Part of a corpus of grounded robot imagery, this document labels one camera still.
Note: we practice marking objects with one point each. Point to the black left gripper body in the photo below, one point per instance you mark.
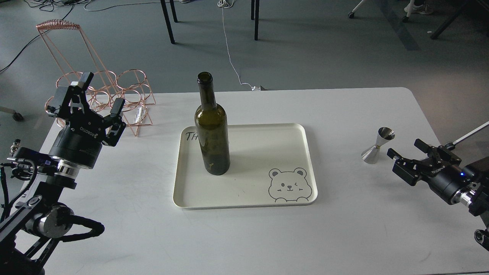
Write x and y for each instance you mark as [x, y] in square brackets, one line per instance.
[80, 140]

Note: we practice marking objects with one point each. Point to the cream bear serving tray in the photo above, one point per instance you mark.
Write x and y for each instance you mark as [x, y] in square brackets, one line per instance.
[270, 167]

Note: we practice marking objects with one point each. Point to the grey caster wheel left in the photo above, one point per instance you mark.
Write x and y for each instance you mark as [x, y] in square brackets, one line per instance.
[14, 114]

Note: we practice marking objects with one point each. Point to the office chair base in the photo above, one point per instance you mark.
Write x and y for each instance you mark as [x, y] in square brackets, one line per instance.
[413, 7]

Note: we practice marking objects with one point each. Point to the dark green wine bottle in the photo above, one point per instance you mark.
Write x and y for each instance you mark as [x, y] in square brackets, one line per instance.
[211, 123]

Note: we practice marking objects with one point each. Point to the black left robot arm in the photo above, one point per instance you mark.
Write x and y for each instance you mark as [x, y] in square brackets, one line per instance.
[33, 221]

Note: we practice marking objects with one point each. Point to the steel double jigger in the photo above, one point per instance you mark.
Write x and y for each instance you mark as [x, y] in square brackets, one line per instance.
[371, 155]

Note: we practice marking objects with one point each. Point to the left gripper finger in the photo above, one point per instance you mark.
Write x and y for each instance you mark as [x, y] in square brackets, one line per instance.
[70, 102]
[113, 126]

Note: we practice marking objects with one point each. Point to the copper wire wine rack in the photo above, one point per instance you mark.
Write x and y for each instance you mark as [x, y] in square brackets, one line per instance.
[106, 86]

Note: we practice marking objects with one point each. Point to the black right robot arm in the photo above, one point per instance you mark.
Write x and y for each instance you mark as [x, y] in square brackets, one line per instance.
[478, 205]

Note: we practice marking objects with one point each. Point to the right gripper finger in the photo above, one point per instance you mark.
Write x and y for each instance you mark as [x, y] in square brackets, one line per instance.
[437, 156]
[410, 170]

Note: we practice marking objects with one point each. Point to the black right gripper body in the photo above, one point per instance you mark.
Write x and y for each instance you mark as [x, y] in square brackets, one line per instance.
[448, 181]

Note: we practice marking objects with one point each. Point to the white rod with caster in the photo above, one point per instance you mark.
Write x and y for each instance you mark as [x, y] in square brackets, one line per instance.
[466, 136]

